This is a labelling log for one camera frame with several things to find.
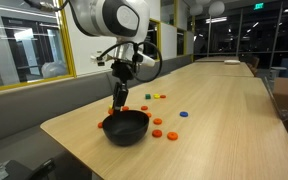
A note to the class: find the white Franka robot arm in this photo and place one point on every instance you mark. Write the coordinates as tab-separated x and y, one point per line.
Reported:
94	16

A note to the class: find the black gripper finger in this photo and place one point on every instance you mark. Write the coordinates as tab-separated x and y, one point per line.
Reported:
120	96

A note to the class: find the dark brown chair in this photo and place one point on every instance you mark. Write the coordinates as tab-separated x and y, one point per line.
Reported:
254	65

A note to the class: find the white round stool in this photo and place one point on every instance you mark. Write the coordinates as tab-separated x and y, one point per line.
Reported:
277	69

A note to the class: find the green exit sign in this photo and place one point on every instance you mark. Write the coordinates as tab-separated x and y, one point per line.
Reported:
259	6

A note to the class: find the yellow block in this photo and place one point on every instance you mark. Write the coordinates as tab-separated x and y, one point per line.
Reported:
110	106

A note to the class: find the green block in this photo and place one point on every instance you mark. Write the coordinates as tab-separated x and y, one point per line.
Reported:
147	96

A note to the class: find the white globe lamp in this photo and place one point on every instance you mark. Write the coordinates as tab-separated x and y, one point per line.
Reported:
216	8
196	9

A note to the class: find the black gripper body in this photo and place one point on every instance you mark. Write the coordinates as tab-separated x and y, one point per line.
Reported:
122	71

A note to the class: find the gray upholstered bench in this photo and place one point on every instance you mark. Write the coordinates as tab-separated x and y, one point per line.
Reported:
24	110

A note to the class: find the large yellow framed window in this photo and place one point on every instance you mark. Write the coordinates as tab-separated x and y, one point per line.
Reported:
4	33

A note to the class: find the narrow yellow framed window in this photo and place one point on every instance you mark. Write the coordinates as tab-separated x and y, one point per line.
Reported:
181	41

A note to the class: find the black equipment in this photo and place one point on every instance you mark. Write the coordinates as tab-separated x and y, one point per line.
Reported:
40	168

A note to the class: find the light wood table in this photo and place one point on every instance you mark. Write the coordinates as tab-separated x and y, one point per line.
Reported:
217	69
214	58

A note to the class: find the black bowl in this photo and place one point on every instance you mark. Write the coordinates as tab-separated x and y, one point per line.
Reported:
125	130

